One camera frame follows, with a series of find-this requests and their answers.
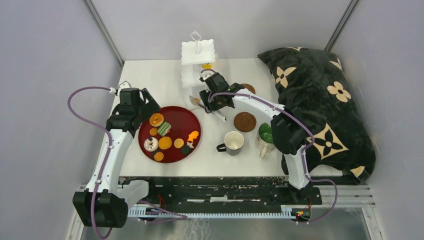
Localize yellow cake wedge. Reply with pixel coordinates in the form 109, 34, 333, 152
201, 62, 213, 69

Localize metal serving tongs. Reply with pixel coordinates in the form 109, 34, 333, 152
189, 95, 228, 123

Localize dark red round tray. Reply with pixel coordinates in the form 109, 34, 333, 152
138, 106, 202, 164

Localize white three-tier dessert stand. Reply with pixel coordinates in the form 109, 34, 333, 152
181, 31, 217, 110

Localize orange fish-shaped pastry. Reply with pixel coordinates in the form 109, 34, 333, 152
187, 130, 200, 142

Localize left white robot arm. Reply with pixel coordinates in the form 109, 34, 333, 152
71, 87, 161, 228

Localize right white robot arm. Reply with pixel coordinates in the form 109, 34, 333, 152
199, 72, 313, 204

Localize green striped cake slice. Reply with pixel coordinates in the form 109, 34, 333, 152
157, 121, 172, 137

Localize chocolate chip cookie upper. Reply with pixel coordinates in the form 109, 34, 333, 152
149, 127, 158, 136

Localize chocolate chip cookie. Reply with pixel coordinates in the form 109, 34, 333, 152
153, 151, 164, 162
149, 127, 158, 136

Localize white chocolate-drizzled donut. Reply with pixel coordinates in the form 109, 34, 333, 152
143, 137, 159, 152

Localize far brown wooden coaster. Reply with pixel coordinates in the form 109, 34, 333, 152
241, 83, 256, 94

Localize brown wooden coaster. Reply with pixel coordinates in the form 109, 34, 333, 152
241, 83, 256, 94
233, 112, 257, 133

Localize large orange egg tart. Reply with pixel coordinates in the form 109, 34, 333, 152
158, 136, 173, 150

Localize round beige biscuit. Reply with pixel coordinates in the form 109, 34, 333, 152
173, 138, 185, 149

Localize chocolate chip cookie lower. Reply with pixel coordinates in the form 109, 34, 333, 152
153, 151, 164, 162

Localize near brown wooden coaster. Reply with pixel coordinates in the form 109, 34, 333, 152
233, 112, 257, 133

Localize dark chocolate sandwich cookie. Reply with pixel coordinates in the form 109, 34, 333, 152
180, 145, 191, 156

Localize black white-lined mug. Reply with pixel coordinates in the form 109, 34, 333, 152
216, 131, 245, 156

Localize cream green-lined mug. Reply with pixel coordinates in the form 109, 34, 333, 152
255, 123, 276, 159

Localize black floral pillow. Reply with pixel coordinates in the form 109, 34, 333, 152
258, 47, 376, 183

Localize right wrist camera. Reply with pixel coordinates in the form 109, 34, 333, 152
199, 72, 213, 83

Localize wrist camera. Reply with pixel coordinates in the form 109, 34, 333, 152
199, 72, 213, 83
109, 81, 132, 96

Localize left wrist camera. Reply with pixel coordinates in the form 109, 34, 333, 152
109, 81, 132, 96

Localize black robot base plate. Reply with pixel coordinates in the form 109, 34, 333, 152
125, 176, 323, 215

